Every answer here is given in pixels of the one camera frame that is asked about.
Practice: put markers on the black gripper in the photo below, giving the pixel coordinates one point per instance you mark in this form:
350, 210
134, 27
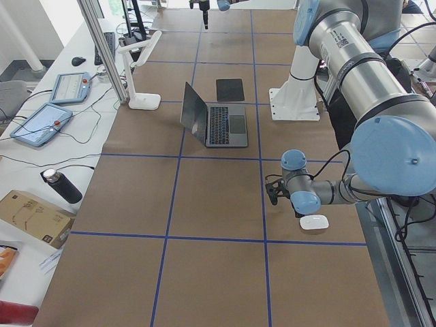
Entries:
298, 214
205, 7

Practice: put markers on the white computer mouse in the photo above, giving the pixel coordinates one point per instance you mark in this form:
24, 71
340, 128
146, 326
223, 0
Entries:
314, 222

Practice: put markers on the grey laptop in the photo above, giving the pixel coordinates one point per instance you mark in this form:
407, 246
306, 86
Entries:
213, 126

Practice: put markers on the black mouse pad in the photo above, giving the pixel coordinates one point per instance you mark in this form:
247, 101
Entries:
230, 90

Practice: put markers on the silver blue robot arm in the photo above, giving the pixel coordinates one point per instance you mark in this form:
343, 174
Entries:
392, 148
224, 5

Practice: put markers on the black computer mouse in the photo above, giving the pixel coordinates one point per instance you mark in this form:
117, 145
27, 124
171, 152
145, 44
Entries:
76, 61

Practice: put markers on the person in black jacket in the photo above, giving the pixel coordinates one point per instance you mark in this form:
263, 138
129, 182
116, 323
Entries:
342, 118

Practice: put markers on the upper blue teach pendant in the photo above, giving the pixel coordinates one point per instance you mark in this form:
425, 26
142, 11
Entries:
71, 88

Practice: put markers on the blue teach pendant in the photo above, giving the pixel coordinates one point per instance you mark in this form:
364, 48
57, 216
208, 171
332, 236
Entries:
40, 127
71, 88

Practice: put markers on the lower blue teach pendant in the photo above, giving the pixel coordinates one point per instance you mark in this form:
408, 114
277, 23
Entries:
40, 127

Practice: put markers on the black water bottle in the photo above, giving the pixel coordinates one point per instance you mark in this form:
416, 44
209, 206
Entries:
62, 185

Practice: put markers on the brown cardboard box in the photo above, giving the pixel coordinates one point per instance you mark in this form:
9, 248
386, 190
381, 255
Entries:
35, 216

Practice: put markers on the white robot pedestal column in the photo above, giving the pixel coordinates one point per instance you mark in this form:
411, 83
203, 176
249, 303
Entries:
296, 99

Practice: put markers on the aluminium frame post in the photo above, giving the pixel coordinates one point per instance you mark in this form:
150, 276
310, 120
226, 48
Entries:
91, 19

